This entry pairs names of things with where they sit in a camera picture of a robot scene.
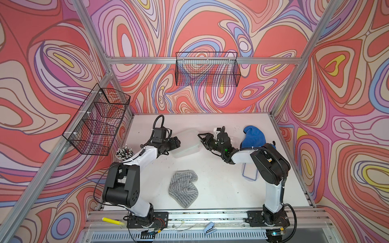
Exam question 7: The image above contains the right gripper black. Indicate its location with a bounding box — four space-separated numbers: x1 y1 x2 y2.
198 133 224 154

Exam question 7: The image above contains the large clear lunch box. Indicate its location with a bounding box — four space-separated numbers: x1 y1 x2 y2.
170 129 202 159

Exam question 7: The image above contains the blue microfiber cloth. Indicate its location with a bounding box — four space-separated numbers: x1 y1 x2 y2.
240 126 266 148

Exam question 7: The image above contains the small blue-rimmed lunch box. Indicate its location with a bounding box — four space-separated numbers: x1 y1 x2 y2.
242 163 258 182

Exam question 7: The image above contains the grey striped cloth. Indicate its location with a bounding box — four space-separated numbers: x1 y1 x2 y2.
168 170 199 209

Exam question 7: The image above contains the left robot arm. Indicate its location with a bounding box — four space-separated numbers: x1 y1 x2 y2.
102 127 181 217

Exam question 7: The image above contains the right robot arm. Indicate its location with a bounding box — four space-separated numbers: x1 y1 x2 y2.
198 126 291 216

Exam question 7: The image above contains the cup of pens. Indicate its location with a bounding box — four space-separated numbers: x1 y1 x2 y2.
116 146 134 162

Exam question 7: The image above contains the yellow highlighter marker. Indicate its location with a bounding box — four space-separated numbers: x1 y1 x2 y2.
102 217 125 226

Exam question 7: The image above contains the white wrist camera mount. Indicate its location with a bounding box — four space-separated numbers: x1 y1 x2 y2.
213 128 221 137

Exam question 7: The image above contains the left wall wire basket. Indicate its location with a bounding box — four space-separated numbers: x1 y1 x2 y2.
62 84 131 156

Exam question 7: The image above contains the wall wire basket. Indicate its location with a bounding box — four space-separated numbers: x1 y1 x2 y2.
62 84 131 156
175 51 241 87

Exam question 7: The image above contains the back wall wire basket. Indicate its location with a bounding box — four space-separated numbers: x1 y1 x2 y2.
175 51 241 87

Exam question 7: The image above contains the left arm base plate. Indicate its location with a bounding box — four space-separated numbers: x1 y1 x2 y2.
123 211 169 229

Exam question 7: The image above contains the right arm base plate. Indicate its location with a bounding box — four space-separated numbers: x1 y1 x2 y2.
245 210 290 228

